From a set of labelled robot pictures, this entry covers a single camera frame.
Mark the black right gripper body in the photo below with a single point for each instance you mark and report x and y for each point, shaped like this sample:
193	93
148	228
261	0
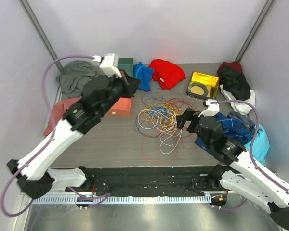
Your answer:
203	139

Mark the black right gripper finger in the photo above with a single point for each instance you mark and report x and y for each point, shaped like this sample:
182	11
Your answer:
193	125
187	115

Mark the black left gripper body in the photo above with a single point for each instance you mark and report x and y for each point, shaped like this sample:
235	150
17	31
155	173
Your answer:
117	90

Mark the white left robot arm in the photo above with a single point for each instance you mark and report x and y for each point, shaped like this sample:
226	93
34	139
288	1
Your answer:
34	175

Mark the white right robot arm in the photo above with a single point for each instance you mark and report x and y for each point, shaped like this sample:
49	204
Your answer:
240	172

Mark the royal blue cloth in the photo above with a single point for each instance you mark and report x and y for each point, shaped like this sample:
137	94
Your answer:
144	74

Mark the green plastic tray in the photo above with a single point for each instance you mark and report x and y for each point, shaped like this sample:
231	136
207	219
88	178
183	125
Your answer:
127	65

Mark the orange plastic tray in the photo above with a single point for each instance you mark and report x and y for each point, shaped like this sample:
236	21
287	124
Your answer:
121	108

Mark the blue plaid cloth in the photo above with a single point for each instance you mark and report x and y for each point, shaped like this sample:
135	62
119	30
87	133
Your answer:
237	126

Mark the grey cloth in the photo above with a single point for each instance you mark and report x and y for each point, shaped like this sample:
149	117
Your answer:
74	76

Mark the gold tin box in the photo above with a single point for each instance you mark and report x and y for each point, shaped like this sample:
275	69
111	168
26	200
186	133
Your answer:
202	86

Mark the white cloth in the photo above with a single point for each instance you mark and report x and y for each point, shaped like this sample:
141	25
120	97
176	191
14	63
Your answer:
242	108

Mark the salmon pink cloth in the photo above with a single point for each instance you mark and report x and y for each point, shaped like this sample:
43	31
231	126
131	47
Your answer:
58	110

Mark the cyan cloth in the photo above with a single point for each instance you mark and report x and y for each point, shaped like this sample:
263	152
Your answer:
261	146

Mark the black cloth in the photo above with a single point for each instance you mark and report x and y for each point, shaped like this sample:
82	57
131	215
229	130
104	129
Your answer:
235	83

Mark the dark red cloth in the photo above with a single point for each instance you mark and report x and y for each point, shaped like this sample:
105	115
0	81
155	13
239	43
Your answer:
234	65

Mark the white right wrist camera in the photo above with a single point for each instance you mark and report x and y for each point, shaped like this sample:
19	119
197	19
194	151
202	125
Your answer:
212	108

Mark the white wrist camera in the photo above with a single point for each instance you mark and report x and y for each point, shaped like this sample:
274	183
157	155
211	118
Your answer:
212	108
109	64

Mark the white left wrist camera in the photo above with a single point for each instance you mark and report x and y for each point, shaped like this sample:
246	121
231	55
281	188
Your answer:
109	64

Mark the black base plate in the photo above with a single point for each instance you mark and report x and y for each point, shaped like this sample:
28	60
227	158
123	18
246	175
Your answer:
151	181

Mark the white slotted cable duct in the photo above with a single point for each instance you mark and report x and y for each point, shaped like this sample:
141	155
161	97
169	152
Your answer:
74	199

